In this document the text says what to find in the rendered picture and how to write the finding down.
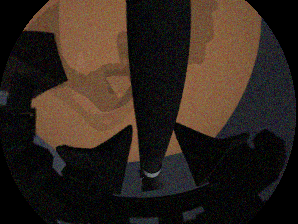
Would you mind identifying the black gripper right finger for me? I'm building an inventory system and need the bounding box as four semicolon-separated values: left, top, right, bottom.
174;123;249;186

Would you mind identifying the black long rod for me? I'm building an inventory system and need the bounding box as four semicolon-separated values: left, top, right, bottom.
125;0;192;173

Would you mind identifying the dark grey post with cap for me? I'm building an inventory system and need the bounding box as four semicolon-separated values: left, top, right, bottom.
138;141;166;192

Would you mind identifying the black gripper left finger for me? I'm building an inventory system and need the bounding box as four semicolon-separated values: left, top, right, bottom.
56;124;133;194

